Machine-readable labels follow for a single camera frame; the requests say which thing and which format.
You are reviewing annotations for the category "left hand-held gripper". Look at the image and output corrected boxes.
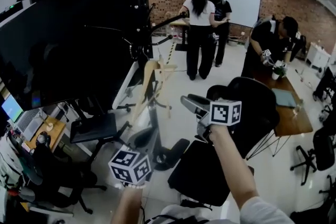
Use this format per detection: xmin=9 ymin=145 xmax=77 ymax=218
xmin=108 ymin=127 xmax=159 ymax=186

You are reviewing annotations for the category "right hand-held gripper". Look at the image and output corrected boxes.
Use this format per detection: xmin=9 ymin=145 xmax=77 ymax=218
xmin=180 ymin=94 xmax=242 ymax=144

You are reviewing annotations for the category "person's left forearm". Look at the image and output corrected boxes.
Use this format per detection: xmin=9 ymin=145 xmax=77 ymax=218
xmin=110 ymin=187 xmax=144 ymax=224

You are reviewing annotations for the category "person's right forearm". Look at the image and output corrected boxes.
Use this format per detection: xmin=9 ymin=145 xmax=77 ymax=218
xmin=209 ymin=124 xmax=259 ymax=208

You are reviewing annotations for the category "black display stand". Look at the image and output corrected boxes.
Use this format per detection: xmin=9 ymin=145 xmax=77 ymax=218
xmin=23 ymin=0 xmax=133 ymax=166

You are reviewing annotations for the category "black mesh office chair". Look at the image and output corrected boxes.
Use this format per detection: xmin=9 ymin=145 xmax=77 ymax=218
xmin=167 ymin=76 xmax=280 ymax=208

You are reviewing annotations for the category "black chest harness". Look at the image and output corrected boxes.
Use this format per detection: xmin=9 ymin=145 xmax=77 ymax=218
xmin=145 ymin=199 xmax=211 ymax=224

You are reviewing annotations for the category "light wooden desk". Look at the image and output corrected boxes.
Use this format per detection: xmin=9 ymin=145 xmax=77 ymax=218
xmin=20 ymin=115 xmax=92 ymax=158

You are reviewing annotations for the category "light wooden table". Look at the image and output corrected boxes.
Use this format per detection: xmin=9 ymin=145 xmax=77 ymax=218
xmin=169 ymin=17 xmax=191 ymax=52

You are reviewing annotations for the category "small wooden stand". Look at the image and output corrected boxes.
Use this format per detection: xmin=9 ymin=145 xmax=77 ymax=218
xmin=39 ymin=112 xmax=55 ymax=132

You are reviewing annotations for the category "black round device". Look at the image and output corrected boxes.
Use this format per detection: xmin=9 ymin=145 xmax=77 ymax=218
xmin=35 ymin=132 xmax=52 ymax=146

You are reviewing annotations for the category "small potted plant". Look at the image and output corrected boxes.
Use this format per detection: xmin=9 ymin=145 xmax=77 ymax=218
xmin=271 ymin=61 xmax=288 ymax=81

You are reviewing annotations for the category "teal table mat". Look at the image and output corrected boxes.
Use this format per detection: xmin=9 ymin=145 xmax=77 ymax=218
xmin=271 ymin=88 xmax=297 ymax=109

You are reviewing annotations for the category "grey cap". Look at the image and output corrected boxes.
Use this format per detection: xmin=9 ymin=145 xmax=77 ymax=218
xmin=22 ymin=154 xmax=44 ymax=187

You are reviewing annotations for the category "dark wooden table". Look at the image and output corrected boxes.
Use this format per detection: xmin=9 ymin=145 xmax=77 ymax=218
xmin=245 ymin=65 xmax=314 ymax=161

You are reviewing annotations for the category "clear glass vase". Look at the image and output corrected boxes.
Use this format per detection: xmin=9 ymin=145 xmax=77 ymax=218
xmin=293 ymin=98 xmax=305 ymax=116

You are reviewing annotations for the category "white whiteboard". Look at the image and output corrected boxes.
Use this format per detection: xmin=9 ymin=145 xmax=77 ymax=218
xmin=208 ymin=0 xmax=263 ymax=27

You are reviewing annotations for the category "patterned white garment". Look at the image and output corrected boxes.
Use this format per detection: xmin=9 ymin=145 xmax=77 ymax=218
xmin=0 ymin=136 xmax=27 ymax=189

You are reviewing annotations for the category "silver laptop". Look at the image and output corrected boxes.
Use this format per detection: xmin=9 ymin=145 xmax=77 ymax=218
xmin=1 ymin=94 xmax=43 ymax=140

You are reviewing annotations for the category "person's white shirt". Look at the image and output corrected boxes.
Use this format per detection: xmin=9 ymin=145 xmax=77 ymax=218
xmin=160 ymin=196 xmax=295 ymax=224

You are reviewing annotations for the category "large black display screen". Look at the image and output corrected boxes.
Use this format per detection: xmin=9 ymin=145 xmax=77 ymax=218
xmin=0 ymin=0 xmax=154 ymax=113

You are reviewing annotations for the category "black swivel chair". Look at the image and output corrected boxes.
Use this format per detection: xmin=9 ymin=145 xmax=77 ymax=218
xmin=290 ymin=127 xmax=336 ymax=187

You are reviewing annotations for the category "white bead bracelet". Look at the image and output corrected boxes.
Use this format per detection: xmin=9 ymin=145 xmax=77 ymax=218
xmin=115 ymin=181 xmax=146 ymax=190

